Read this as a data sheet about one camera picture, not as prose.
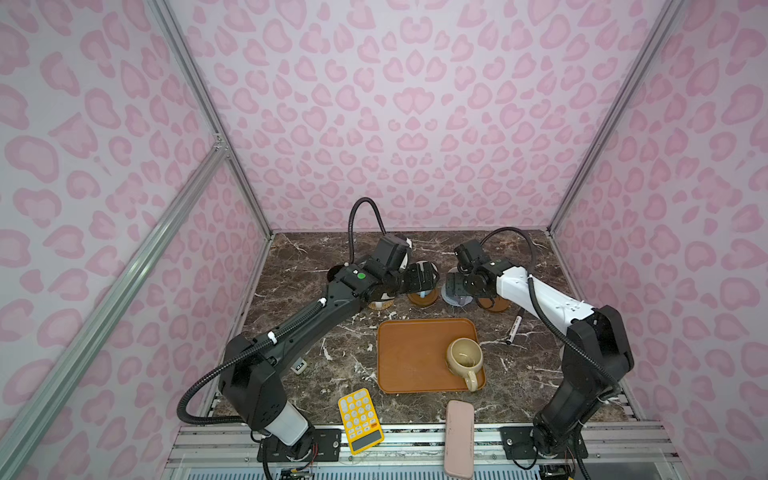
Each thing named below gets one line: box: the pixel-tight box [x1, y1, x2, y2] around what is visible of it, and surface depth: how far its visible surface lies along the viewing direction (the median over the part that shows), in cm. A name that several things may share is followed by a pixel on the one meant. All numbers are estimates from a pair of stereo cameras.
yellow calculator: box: [338, 388, 385, 455], surface depth 78 cm
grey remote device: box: [290, 357, 307, 375], surface depth 87 cm
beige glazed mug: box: [446, 337, 484, 392], surface depth 81 cm
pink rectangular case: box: [444, 400, 475, 479], surface depth 75 cm
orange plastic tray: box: [378, 318, 486, 393], surface depth 90 cm
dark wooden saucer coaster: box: [407, 289, 438, 307], surface depth 100 cm
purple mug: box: [446, 266, 469, 296], surface depth 84 cm
